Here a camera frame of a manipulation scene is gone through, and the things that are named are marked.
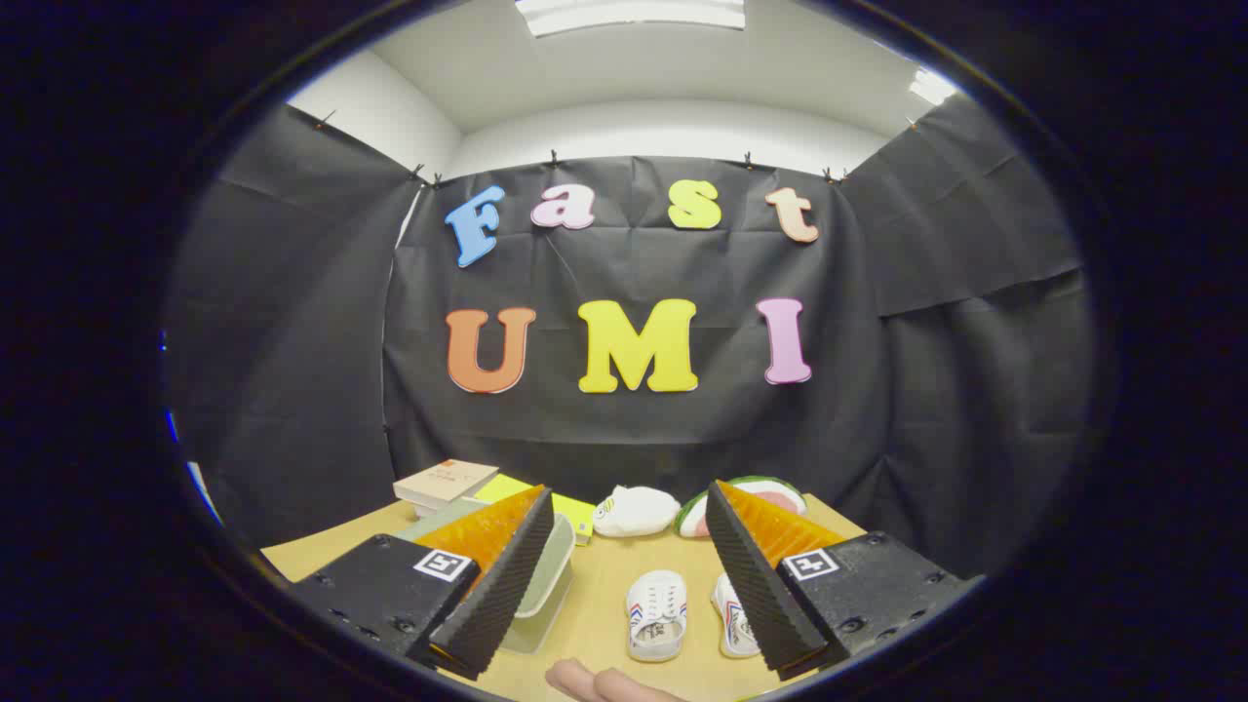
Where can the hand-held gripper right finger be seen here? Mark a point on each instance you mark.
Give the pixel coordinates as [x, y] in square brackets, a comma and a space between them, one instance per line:
[756, 595]

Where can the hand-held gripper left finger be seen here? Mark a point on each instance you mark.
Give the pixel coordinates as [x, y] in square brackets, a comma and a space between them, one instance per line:
[497, 604]

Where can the white canvas shoe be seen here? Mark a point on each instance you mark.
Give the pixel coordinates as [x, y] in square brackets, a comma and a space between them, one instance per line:
[733, 624]
[655, 614]

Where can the beige fabric storage box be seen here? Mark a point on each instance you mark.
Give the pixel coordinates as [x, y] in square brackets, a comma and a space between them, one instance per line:
[551, 570]

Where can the watermelon slice plush toy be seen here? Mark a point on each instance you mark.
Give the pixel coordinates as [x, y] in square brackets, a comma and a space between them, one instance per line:
[785, 495]

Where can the yellow book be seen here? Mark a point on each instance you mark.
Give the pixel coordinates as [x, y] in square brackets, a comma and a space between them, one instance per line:
[575, 512]

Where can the beige book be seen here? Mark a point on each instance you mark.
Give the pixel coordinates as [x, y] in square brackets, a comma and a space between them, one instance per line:
[444, 481]

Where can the white plush toy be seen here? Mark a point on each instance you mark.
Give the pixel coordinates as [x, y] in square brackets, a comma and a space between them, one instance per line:
[634, 512]

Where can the black backdrop cloth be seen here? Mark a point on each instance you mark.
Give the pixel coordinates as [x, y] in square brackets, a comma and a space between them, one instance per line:
[634, 439]

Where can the small ceiling light panel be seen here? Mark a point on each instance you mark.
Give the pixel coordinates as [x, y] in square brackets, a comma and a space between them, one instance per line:
[931, 86]

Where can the large ceiling light panel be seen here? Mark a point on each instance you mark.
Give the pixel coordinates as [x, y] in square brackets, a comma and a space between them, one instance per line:
[629, 12]

